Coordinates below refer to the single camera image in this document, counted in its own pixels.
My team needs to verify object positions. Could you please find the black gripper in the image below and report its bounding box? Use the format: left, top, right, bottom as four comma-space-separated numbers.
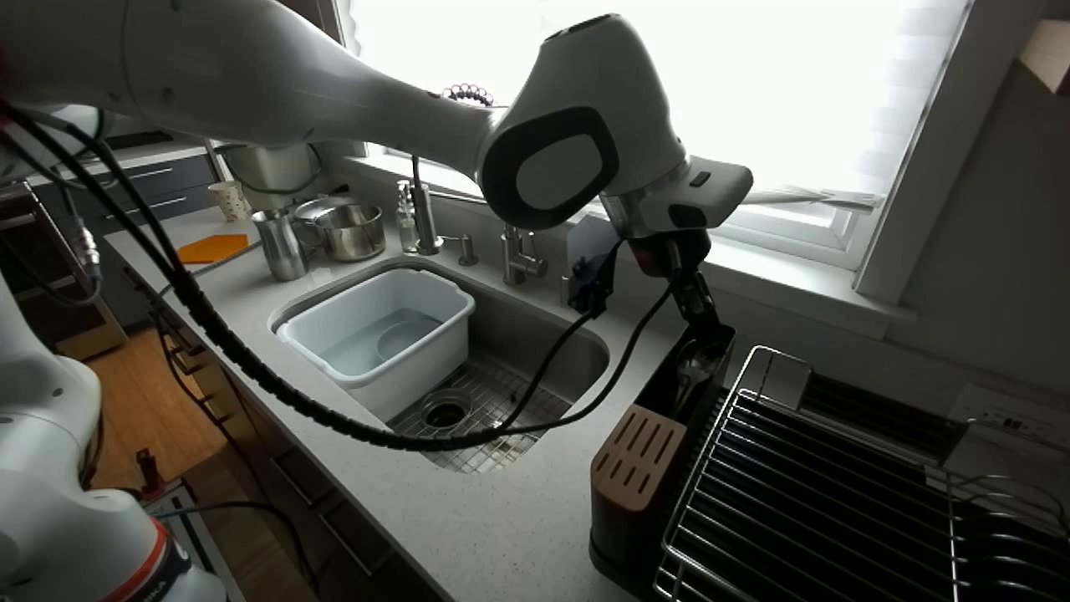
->
627, 228, 740, 362

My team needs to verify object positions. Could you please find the wooden knife holder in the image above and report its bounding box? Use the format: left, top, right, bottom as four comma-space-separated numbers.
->
588, 403, 690, 516

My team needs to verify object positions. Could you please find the stainless steel sink basin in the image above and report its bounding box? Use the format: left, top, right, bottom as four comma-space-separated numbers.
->
264, 250, 616, 477

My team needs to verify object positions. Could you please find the black utensil caddy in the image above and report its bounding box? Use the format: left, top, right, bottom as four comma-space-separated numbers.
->
586, 320, 743, 595

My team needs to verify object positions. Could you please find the chrome spring neck faucet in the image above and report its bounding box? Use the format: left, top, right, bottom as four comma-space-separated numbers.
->
402, 80, 499, 262

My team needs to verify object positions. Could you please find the white plastic wash tub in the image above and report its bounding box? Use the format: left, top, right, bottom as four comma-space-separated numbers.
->
273, 264, 477, 425

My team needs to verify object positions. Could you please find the stainless steel pot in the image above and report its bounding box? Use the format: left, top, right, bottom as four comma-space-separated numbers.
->
318, 197, 387, 266

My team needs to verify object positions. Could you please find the stainless steel canister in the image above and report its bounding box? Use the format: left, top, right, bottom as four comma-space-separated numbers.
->
251, 206, 312, 283

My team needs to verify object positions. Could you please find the orange flat sponge cloth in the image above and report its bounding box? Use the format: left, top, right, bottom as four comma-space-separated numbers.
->
175, 232, 255, 270

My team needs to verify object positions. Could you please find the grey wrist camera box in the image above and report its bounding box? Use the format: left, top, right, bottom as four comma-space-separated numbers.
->
665, 156, 757, 234

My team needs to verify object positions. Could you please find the metal wire dish rack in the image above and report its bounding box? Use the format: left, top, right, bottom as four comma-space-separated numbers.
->
649, 342, 1070, 602

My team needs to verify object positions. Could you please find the metal wire sink grid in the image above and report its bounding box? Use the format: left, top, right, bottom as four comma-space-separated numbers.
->
387, 347, 583, 477

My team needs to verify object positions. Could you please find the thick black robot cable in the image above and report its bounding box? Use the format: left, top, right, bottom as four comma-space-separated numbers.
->
0, 96, 681, 456

